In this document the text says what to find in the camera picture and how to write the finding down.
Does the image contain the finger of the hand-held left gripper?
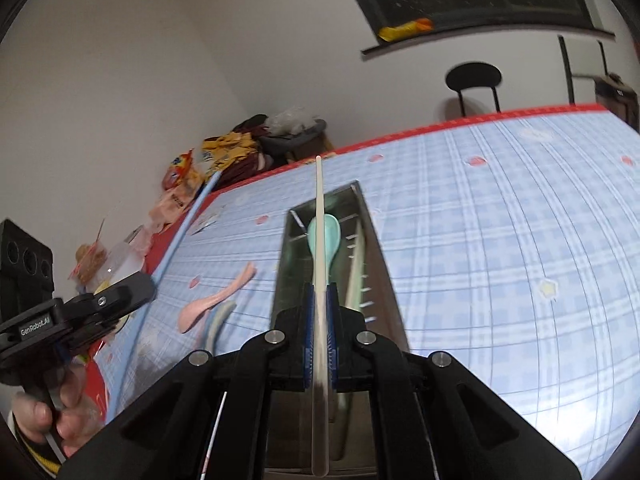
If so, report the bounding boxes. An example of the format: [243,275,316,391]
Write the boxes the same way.
[60,272,157,361]

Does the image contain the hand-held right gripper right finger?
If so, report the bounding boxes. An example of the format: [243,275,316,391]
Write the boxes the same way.
[326,282,583,480]

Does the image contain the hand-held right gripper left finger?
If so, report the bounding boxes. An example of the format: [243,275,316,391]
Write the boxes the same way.
[60,282,317,480]

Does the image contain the stainless steel utensil tray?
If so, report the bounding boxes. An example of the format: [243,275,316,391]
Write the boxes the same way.
[262,180,411,475]

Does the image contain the single blue chopstick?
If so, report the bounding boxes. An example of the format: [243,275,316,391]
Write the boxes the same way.
[107,171,223,421]

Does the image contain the pink plastic spoon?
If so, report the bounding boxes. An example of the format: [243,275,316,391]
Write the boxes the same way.
[178,261,257,335]

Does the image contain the blue plastic spoon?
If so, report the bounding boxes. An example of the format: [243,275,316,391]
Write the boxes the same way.
[197,301,237,351]

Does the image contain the green plastic spoon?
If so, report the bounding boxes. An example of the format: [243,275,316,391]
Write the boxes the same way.
[306,212,343,286]

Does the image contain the person's left hand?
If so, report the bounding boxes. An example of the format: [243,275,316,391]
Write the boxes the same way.
[10,364,107,459]

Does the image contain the white plastic container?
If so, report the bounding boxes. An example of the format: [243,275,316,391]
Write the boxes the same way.
[95,242,146,291]

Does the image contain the clear cup with snack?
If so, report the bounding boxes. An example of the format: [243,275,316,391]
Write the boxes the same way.
[70,217,108,286]

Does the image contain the orange snack bag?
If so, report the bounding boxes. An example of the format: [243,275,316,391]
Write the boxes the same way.
[162,149,203,191]

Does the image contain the blue plaid table mat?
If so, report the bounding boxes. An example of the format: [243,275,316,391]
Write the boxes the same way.
[95,107,640,480]

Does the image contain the dark red clothes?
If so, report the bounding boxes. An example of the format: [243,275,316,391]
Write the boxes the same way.
[220,115,273,188]

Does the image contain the pile of clothes on stool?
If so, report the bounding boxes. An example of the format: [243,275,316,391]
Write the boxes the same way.
[260,119,333,166]

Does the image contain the yellow clothes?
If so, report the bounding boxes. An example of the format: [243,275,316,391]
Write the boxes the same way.
[201,131,258,171]

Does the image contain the clear plastic bag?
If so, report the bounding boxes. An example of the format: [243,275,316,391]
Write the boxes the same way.
[270,107,318,136]

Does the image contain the black round stool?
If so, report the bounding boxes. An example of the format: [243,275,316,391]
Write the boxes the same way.
[446,62,502,117]

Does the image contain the yellow snack packet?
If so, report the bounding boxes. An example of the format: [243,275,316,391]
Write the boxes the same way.
[377,17,433,43]

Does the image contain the black windowsill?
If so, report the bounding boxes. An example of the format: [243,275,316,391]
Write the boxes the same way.
[361,24,616,61]

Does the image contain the dark rice cooker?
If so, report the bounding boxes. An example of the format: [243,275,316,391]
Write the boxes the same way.
[594,74,640,133]

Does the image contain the black metal chair frame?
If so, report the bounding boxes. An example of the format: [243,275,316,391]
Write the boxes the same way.
[558,35,611,106]

